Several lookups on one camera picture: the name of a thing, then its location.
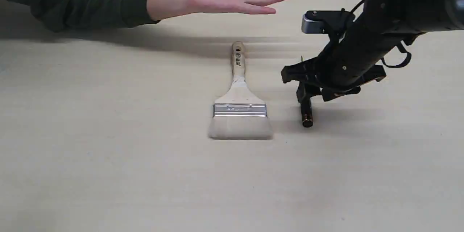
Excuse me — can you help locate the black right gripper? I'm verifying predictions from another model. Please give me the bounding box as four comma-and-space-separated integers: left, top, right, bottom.
281, 55, 386, 103

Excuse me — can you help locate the black orange screwdriver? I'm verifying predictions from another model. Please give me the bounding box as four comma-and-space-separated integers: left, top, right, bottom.
300, 55, 314, 128

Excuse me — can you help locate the wide wooden paint brush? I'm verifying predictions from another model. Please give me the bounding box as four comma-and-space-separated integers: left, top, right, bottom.
208, 41, 273, 141

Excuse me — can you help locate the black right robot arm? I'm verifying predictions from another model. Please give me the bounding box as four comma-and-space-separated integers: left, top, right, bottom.
281, 0, 463, 102

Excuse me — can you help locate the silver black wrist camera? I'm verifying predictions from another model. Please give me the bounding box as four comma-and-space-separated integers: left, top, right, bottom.
301, 8, 355, 35

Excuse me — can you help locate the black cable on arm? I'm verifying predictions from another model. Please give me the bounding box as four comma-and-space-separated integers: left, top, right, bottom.
381, 42, 412, 69

